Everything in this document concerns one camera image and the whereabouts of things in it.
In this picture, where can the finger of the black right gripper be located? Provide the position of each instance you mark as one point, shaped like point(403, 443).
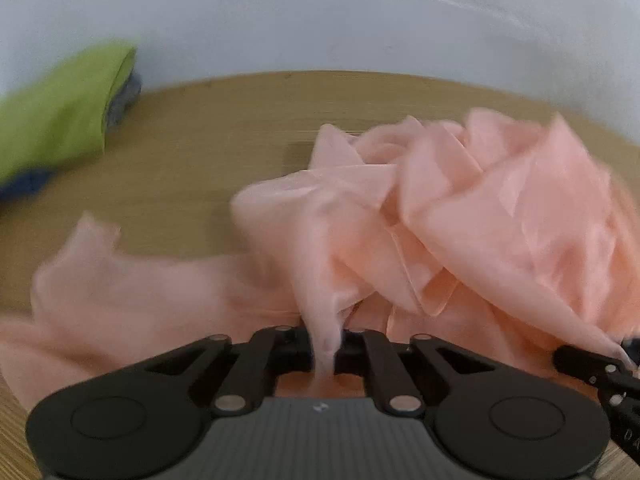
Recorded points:
point(616, 386)

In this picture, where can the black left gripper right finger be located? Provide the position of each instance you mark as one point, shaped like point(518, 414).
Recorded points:
point(487, 417)

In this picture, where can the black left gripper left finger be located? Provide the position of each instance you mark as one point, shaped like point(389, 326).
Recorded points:
point(147, 417)

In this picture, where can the pink sheer fabric sheet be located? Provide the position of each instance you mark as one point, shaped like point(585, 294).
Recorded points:
point(504, 237)

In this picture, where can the blue folded garment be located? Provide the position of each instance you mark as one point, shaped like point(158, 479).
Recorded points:
point(25, 184)

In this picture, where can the green folded garment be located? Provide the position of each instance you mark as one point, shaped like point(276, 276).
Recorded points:
point(60, 117)

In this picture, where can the grey folded garment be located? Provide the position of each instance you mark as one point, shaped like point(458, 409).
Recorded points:
point(122, 101)

